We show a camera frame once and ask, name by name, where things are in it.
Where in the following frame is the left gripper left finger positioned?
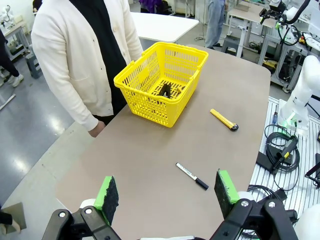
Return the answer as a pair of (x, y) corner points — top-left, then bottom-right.
(41, 174), (121, 240)

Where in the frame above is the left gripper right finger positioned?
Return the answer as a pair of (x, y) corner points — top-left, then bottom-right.
(209, 168), (300, 240)

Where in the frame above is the black stapler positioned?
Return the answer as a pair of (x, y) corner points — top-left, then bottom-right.
(155, 84), (174, 100)

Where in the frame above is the person's left forearm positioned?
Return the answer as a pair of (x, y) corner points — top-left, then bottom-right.
(126, 29), (145, 63)

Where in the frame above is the person's right forearm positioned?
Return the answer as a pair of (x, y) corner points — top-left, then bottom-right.
(46, 74), (100, 132)

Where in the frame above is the yellow plastic shopping basket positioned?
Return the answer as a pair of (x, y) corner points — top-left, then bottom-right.
(113, 41), (210, 129)

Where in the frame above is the person in white cardigan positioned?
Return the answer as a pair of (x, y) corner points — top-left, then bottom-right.
(31, 0), (145, 138)

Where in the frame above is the person in dark trousers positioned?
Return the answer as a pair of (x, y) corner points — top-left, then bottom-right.
(0, 28), (25, 88)

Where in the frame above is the person in blue jeans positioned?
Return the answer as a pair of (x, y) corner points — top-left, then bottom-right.
(204, 0), (228, 50)

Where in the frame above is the person's right hand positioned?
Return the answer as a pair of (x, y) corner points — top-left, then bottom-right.
(88, 120), (106, 138)

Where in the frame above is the white marker pen black cap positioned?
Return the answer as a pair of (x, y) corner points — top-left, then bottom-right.
(175, 162), (210, 191)

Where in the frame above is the black power brick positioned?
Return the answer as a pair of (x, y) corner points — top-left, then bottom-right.
(256, 151), (292, 171)

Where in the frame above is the yellow black utility knife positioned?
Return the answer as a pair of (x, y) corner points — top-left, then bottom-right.
(209, 108), (240, 132)

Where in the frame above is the black handheld enabling device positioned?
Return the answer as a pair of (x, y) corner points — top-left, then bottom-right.
(273, 135), (299, 173)

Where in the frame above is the small screwdriver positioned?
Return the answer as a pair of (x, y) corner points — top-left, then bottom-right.
(271, 104), (279, 125)

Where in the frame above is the grey plastic stool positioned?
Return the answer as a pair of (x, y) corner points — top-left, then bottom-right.
(24, 53), (43, 80)
(221, 34), (243, 58)

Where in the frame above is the white table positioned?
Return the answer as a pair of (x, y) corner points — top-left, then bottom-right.
(129, 11), (200, 44)

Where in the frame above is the tan top desk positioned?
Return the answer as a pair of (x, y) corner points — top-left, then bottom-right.
(226, 3), (278, 58)

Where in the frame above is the purple cloth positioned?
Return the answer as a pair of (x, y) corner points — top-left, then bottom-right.
(139, 0), (163, 13)

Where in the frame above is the white black humanoid robot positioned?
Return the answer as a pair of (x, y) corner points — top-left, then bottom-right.
(0, 5), (15, 28)

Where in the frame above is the black coiled cable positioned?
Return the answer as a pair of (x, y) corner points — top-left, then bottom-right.
(264, 124), (301, 176)

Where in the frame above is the slotted aluminium base plate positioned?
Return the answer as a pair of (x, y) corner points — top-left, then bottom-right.
(248, 96), (320, 240)

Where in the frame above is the black bracket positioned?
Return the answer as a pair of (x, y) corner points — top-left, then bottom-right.
(304, 153), (320, 188)

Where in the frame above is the aluminium frame cart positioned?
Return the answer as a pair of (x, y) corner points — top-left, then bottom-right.
(258, 31), (310, 94)

